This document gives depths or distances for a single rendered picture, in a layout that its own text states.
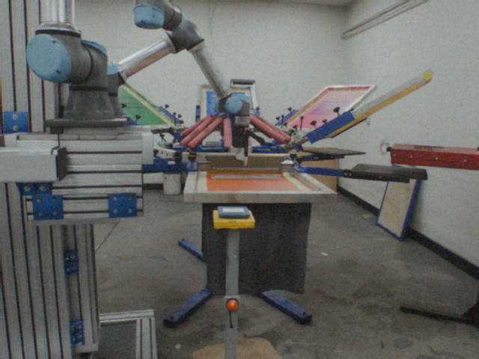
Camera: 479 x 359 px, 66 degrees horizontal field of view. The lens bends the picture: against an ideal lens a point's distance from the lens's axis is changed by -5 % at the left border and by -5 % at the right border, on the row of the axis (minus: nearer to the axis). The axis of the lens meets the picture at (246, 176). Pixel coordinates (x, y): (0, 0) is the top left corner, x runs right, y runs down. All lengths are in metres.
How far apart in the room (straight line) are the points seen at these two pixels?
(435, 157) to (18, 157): 2.01
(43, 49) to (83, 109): 0.21
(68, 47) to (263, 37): 5.31
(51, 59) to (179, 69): 5.12
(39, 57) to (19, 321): 0.99
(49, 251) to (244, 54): 5.12
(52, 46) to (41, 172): 0.33
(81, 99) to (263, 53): 5.19
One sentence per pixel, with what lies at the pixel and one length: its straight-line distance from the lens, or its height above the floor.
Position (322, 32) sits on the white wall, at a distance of 6.52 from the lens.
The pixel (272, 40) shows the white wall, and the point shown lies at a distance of 6.31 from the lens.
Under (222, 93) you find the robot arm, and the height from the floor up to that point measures 1.37.
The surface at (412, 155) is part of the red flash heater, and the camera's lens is 2.36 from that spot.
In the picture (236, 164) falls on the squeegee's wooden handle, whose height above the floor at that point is 1.02.
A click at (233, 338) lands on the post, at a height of 0.51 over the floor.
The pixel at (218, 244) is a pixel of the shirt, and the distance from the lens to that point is 1.59.
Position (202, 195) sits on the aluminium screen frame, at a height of 0.98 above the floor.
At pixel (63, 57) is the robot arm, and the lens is 1.10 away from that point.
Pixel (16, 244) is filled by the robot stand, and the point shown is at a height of 0.82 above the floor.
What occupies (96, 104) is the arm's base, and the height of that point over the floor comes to 1.30.
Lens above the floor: 1.29
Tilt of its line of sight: 10 degrees down
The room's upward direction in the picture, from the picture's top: 2 degrees clockwise
